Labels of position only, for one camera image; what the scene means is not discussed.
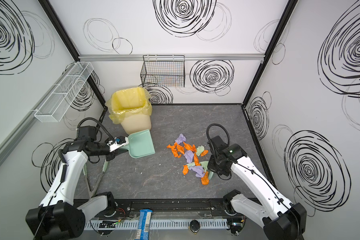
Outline purple crumpled paper scrap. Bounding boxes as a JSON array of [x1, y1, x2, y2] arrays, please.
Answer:
[[184, 150, 194, 164]]

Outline purple far right scrap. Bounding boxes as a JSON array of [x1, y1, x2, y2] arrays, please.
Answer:
[[175, 134, 187, 145]]

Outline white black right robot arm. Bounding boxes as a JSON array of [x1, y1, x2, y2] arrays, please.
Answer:
[[206, 124, 307, 240]]

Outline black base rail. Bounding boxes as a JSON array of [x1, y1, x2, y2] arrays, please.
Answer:
[[95, 198, 236, 218]]

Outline cream plastic trash bin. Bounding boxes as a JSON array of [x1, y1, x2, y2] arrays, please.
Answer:
[[121, 114, 152, 135]]

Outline black round knob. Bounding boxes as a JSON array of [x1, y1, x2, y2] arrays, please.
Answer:
[[189, 220, 201, 234]]

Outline white wire wall shelf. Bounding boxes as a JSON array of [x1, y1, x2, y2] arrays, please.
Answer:
[[34, 62, 94, 123]]

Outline orange crumpled paper scrap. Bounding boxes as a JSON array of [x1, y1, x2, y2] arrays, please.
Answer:
[[183, 142, 197, 153]]

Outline yellow plastic bin liner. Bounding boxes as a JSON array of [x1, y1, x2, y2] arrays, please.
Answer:
[[106, 87, 153, 124]]

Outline black wire wall basket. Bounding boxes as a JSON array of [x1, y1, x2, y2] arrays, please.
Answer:
[[140, 55, 186, 88]]

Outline blue snack packet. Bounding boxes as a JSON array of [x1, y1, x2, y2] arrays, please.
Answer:
[[135, 209, 153, 240]]

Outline green plastic dustpan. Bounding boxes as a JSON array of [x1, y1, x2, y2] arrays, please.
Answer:
[[126, 130, 156, 159]]

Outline purple front paper scrap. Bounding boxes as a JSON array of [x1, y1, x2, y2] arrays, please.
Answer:
[[189, 165, 205, 178]]

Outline orange far paper scrap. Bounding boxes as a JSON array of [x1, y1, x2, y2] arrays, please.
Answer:
[[200, 150, 209, 156]]

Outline orange front paper scrap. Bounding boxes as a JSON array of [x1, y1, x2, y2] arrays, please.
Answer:
[[183, 165, 189, 176]]

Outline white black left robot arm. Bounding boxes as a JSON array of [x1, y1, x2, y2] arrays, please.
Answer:
[[26, 117, 129, 240]]

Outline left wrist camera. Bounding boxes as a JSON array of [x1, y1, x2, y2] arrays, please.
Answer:
[[106, 136, 129, 153]]

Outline green crumpled paper scrap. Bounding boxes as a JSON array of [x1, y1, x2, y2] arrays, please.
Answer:
[[196, 146, 205, 156]]

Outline white slotted cable duct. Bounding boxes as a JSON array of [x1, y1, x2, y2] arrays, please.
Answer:
[[85, 219, 229, 231]]

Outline green hand broom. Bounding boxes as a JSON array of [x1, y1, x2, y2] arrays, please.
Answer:
[[200, 161, 214, 180]]

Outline orange front right scrap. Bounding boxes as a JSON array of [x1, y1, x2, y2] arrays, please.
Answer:
[[201, 172, 210, 186]]

